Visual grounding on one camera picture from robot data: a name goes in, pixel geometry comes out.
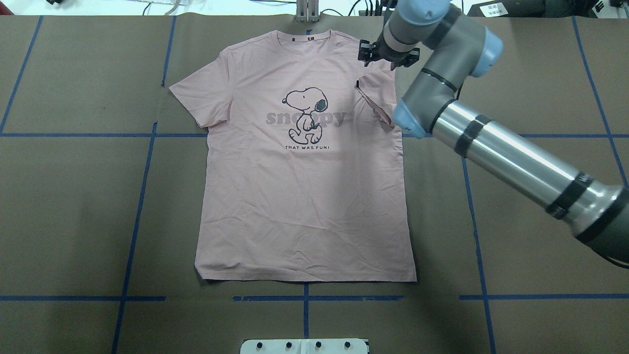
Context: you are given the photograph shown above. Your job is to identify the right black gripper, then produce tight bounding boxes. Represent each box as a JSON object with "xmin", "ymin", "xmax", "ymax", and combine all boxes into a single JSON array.
[{"xmin": 358, "ymin": 40, "xmax": 420, "ymax": 70}]

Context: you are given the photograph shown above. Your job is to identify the pink Snoopy t-shirt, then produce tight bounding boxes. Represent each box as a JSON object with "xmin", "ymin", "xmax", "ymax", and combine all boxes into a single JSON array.
[{"xmin": 169, "ymin": 30, "xmax": 417, "ymax": 282}]

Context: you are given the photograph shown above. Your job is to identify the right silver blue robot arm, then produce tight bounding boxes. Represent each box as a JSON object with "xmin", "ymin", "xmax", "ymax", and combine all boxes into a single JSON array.
[{"xmin": 358, "ymin": 0, "xmax": 628, "ymax": 267}]

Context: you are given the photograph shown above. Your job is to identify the aluminium frame post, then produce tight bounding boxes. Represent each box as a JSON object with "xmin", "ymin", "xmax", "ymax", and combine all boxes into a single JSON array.
[{"xmin": 295, "ymin": 0, "xmax": 320, "ymax": 23}]

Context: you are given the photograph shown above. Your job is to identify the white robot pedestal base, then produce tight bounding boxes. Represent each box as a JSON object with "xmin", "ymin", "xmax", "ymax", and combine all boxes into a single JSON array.
[{"xmin": 240, "ymin": 338, "xmax": 371, "ymax": 354}]

